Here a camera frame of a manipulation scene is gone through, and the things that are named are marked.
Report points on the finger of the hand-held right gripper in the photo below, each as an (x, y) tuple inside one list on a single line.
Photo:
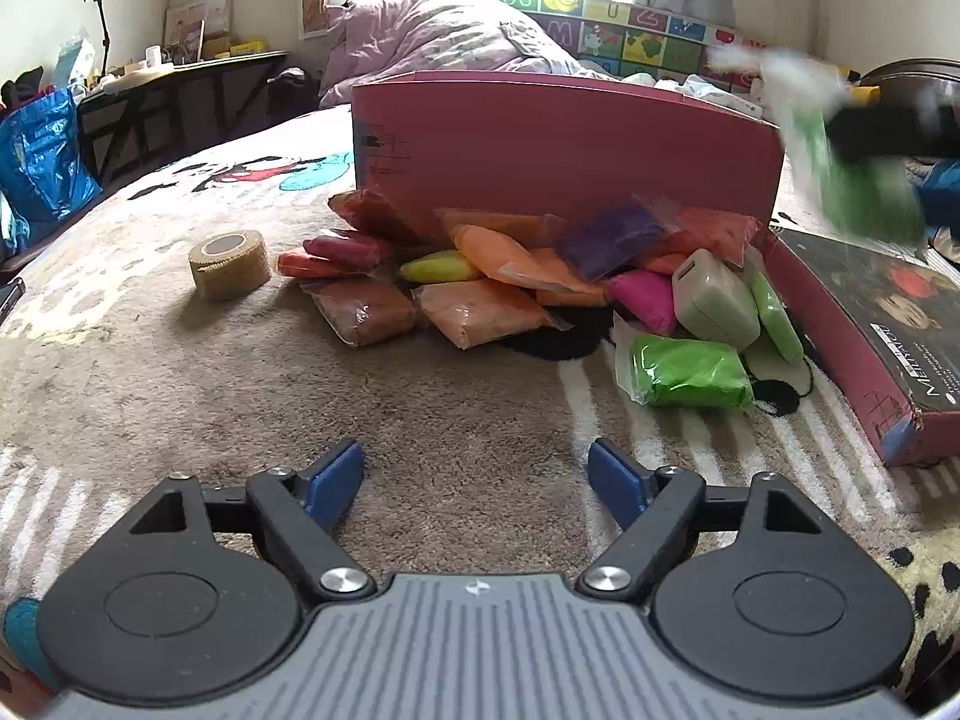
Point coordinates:
[(862, 131)]

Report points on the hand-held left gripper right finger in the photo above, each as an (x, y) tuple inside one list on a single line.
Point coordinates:
[(613, 481)]

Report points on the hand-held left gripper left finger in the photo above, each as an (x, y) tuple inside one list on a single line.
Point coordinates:
[(335, 483)]

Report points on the green clay packet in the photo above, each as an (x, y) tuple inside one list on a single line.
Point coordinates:
[(847, 180)]

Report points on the pile of coloured clay packets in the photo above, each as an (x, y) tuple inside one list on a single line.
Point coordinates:
[(495, 255)]

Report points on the pink cardboard box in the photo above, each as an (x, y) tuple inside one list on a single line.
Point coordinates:
[(570, 142)]

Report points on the dark brown chair back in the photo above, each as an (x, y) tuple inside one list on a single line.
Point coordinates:
[(911, 71)]

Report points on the printed cartoon blanket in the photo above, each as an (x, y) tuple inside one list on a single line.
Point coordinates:
[(225, 390)]

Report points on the pink box lid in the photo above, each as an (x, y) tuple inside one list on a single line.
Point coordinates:
[(877, 315)]

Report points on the light green oval case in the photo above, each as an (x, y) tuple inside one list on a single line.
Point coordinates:
[(776, 315)]

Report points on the white power adapter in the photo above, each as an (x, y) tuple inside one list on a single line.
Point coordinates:
[(712, 300)]

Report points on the beige tape roll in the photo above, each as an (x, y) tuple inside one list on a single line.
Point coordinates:
[(229, 264)]

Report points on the colourful alphabet play mat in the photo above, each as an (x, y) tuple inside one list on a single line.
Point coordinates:
[(637, 34)]

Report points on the black phone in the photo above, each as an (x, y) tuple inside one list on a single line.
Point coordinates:
[(9, 298)]

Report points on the black bag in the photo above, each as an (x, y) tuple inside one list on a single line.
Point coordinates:
[(292, 90)]

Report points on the black desk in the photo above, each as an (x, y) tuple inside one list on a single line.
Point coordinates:
[(172, 97)]

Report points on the lilac duvet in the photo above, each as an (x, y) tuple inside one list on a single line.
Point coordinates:
[(442, 34)]

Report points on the blue plastic bag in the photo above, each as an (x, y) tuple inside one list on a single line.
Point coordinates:
[(41, 157)]

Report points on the yellow boxes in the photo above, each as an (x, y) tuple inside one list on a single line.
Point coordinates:
[(246, 47)]

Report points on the framed picture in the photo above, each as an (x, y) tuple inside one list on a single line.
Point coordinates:
[(199, 19)]

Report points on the black stand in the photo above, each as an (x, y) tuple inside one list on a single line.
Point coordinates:
[(103, 26)]

